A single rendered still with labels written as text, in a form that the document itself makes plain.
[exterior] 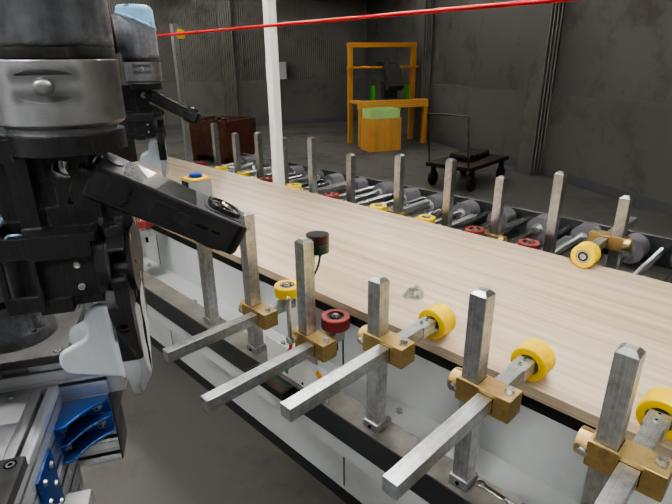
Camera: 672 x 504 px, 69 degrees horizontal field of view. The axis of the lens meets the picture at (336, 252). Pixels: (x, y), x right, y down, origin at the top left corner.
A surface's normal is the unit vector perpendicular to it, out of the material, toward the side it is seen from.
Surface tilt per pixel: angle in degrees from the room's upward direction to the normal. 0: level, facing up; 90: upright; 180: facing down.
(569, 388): 0
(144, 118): 90
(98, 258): 75
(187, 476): 0
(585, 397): 0
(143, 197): 93
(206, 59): 90
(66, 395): 90
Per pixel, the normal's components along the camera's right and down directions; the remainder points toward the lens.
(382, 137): 0.33, 0.34
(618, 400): -0.71, 0.26
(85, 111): 0.71, 0.25
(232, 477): -0.01, -0.93
